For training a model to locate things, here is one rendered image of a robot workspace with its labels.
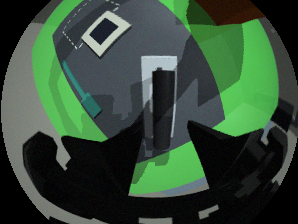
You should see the cream square tile with dark center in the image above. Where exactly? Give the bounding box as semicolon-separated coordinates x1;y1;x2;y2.
81;11;132;57

